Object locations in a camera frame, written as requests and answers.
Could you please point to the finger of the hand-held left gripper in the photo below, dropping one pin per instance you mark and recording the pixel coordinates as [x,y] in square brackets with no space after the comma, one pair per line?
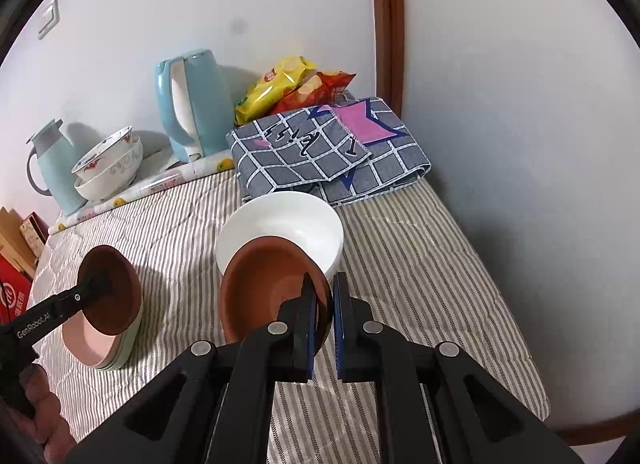
[92,286]

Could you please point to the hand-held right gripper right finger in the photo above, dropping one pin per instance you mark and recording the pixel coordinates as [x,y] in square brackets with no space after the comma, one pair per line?
[340,329]

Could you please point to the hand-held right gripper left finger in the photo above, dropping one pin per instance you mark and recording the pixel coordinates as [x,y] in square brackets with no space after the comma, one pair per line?
[312,329]

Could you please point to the small brown bowl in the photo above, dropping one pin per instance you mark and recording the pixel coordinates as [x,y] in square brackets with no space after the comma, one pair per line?
[260,289]
[117,304]

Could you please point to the pink square plate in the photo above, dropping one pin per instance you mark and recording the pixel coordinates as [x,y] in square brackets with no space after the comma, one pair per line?
[87,344]

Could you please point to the plain white bowl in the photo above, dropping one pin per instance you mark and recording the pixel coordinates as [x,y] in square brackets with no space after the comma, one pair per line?
[285,219]

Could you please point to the person's left hand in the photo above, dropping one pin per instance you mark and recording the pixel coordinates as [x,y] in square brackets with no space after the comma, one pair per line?
[47,409]

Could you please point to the red paper bag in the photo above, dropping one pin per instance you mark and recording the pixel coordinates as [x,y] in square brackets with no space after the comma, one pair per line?
[12,289]

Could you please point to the patterned brown box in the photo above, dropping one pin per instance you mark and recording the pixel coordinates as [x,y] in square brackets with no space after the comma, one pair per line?
[35,231]

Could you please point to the grey striped quilt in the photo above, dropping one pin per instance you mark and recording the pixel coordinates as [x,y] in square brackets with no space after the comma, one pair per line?
[425,269]

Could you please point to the white grey-patterned ceramic bowl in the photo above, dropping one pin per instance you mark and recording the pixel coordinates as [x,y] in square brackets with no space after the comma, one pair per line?
[117,177]

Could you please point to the white printed table mat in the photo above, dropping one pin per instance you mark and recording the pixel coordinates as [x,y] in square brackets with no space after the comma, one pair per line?
[150,186]

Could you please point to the light blue thermos jug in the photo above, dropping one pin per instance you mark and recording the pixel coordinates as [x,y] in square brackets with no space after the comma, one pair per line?
[55,169]

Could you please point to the floral patterned ceramic bowl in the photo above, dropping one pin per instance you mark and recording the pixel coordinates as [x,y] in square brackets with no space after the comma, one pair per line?
[102,154]

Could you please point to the grey checked folded cloth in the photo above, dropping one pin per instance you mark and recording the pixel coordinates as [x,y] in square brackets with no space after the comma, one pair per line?
[320,154]

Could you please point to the light blue electric kettle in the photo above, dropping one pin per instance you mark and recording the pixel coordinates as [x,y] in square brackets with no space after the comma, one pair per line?
[200,99]

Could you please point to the red snack bag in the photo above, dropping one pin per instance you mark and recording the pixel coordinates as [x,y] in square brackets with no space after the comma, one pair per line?
[320,87]

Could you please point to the yellow snack bag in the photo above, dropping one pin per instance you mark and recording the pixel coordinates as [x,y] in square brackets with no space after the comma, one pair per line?
[270,89]

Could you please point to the white light switch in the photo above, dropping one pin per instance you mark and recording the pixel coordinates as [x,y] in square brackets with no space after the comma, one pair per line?
[48,18]

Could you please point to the brown wooden door frame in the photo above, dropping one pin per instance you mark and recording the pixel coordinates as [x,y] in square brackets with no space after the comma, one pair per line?
[386,29]

